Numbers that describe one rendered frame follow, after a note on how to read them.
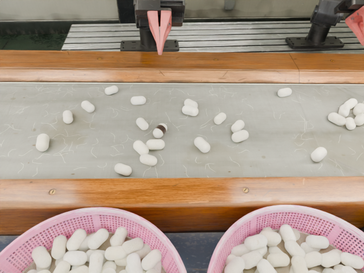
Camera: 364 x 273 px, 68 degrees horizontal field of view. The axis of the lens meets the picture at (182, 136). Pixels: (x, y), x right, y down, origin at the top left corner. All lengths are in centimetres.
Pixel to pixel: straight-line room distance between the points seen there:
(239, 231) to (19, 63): 65
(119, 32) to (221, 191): 81
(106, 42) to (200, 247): 78
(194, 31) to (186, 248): 83
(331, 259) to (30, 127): 58
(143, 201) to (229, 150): 20
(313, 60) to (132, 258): 66
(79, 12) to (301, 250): 253
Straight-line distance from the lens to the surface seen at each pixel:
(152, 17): 58
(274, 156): 55
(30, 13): 283
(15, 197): 49
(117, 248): 42
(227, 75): 71
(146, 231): 42
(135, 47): 98
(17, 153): 59
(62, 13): 275
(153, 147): 51
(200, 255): 49
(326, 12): 107
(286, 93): 69
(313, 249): 48
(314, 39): 112
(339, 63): 85
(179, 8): 62
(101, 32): 113
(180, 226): 48
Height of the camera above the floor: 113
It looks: 46 degrees down
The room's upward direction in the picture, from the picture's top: 2 degrees clockwise
